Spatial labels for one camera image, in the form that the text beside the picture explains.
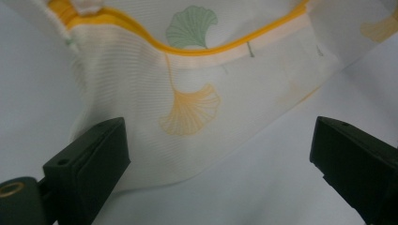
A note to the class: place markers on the white table cover sheet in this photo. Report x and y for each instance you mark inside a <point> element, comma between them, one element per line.
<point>281,175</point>

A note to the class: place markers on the white leaf-print mesh laundry bag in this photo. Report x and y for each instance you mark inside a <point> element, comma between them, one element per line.
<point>194,81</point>

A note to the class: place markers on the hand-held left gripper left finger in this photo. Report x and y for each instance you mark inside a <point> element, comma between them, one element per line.
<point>90,168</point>

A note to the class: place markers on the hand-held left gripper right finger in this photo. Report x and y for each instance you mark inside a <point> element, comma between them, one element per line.
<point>359,168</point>

